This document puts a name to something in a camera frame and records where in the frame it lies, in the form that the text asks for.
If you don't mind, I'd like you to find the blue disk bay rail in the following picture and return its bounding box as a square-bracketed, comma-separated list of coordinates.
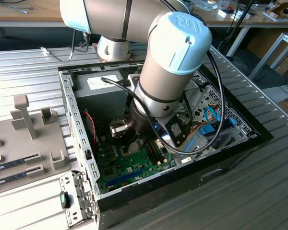
[181, 138, 195, 159]

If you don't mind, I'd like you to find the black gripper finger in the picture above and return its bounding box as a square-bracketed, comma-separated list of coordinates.
[109, 118, 135, 154]

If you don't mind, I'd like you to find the black open PC case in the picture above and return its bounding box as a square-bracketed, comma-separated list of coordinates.
[58, 54, 275, 230]

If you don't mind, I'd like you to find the black blue bracket latch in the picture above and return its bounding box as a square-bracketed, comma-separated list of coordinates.
[59, 191, 72, 209]

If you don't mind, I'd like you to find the orange yellow power wire bundle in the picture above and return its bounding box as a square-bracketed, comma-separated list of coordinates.
[191, 119, 208, 136]

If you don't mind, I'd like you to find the metal slot cover bracket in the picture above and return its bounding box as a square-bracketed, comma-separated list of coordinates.
[59, 170, 98, 228]

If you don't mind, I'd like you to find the small white box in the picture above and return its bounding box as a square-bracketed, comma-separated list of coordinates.
[217, 8, 252, 20]

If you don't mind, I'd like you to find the grey power supply unit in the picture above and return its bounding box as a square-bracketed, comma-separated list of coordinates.
[73, 69, 135, 123]

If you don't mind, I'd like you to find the blue expansion slot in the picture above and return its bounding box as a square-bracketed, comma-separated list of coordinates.
[106, 167, 147, 190]

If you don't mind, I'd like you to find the green motherboard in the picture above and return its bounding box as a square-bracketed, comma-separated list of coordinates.
[96, 118, 177, 195]

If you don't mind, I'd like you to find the light blue data cable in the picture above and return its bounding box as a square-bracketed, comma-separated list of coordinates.
[203, 106, 223, 124]

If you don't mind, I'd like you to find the hard disk in blue carrier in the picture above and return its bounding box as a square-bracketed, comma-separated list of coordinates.
[198, 118, 238, 138]

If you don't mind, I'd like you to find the CPU socket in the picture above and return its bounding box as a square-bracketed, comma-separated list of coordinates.
[119, 145, 137, 158]

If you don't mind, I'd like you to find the cardboard stand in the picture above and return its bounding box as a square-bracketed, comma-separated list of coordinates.
[266, 1, 288, 23]

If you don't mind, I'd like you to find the black stand pole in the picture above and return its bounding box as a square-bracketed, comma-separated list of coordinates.
[218, 0, 255, 57]

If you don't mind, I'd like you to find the small silver CPU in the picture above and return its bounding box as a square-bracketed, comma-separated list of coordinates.
[128, 141, 144, 154]

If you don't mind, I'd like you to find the dark RAM stick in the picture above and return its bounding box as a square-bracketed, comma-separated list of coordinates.
[0, 158, 27, 172]
[0, 172, 28, 186]

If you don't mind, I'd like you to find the wooden desk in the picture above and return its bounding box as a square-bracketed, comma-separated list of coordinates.
[201, 0, 288, 57]
[0, 0, 63, 27]

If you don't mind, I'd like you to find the grey parts rack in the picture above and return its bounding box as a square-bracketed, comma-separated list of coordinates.
[0, 94, 72, 196]

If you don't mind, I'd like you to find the black case fan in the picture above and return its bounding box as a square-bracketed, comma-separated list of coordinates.
[82, 108, 104, 147]

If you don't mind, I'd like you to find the black RAM slot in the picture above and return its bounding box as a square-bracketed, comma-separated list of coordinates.
[153, 140, 166, 161]
[150, 140, 163, 163]
[148, 141, 161, 164]
[145, 141, 158, 165]

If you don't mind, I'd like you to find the aluminium profile frame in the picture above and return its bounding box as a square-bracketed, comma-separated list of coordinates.
[248, 32, 288, 82]

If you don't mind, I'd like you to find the perforated metal disk cage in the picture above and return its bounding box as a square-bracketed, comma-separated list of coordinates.
[184, 82, 259, 165]

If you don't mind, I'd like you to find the red black twisted fan wire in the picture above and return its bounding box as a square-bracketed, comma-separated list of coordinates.
[83, 110, 98, 145]

